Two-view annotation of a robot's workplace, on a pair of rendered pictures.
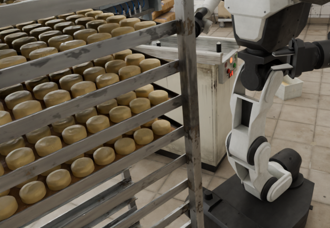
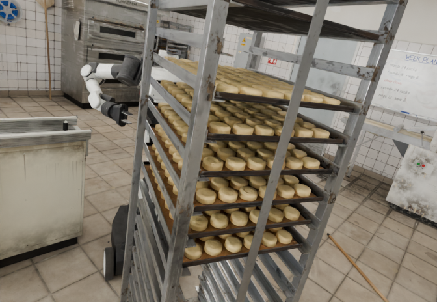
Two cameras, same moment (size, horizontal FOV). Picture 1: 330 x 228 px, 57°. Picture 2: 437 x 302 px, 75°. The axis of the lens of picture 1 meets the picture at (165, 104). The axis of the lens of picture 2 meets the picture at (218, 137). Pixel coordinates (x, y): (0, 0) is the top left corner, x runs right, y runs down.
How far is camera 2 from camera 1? 136 cm
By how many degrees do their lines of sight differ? 74
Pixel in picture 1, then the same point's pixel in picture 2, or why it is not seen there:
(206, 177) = (77, 250)
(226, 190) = (122, 238)
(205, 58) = (76, 137)
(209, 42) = (44, 123)
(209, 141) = (77, 213)
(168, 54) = (28, 140)
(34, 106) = not seen: hidden behind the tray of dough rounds
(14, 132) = not seen: hidden behind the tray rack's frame
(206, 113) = (75, 188)
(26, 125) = not seen: hidden behind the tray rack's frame
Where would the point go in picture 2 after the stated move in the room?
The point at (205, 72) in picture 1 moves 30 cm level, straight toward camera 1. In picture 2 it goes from (76, 149) to (114, 163)
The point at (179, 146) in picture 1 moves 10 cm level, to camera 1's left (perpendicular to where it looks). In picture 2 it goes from (38, 237) to (25, 247)
